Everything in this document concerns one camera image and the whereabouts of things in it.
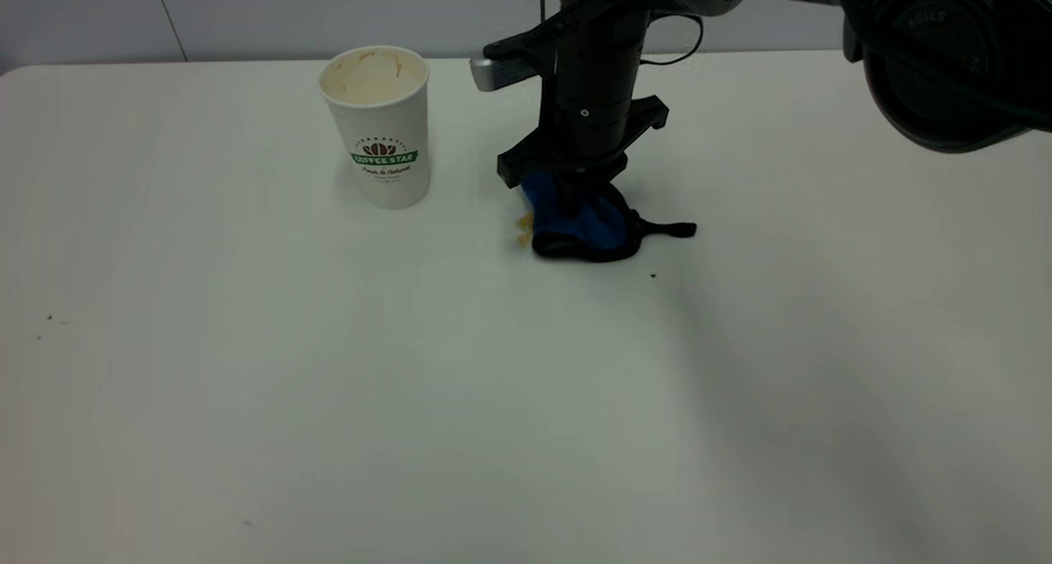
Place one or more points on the brown coffee spill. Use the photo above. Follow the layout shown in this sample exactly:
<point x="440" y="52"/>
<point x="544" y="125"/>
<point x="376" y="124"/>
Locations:
<point x="523" y="228"/>

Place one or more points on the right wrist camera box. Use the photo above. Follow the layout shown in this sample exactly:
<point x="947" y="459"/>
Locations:
<point x="514" y="62"/>

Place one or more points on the white paper coffee cup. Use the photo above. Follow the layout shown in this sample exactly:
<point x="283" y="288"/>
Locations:
<point x="382" y="136"/>

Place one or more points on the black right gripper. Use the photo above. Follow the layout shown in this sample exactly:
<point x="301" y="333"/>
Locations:
<point x="592" y="95"/>

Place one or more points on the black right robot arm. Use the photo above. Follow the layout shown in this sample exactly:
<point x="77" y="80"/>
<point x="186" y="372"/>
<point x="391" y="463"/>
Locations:
<point x="945" y="54"/>

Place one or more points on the blue microfiber cloth black trim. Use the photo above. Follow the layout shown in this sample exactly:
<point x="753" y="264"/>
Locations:
<point x="596" y="223"/>

